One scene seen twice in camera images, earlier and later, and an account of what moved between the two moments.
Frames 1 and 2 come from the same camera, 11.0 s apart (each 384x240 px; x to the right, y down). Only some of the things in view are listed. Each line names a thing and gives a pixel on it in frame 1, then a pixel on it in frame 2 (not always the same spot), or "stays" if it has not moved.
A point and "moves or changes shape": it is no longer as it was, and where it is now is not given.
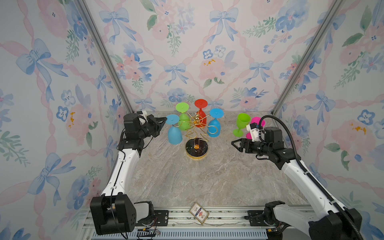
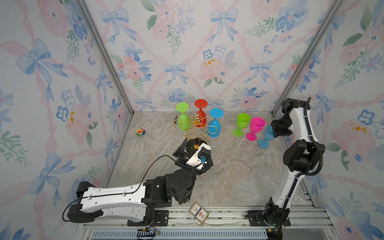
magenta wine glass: (256, 120) stays
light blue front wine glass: (174, 135) moves or changes shape
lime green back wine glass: (184, 121) stays
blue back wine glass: (214, 126) stays
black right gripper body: (256, 147) → (280, 126)
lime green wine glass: (242, 120) stays
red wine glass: (201, 103) stays
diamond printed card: (199, 212) stays
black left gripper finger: (159, 121) → (180, 151)
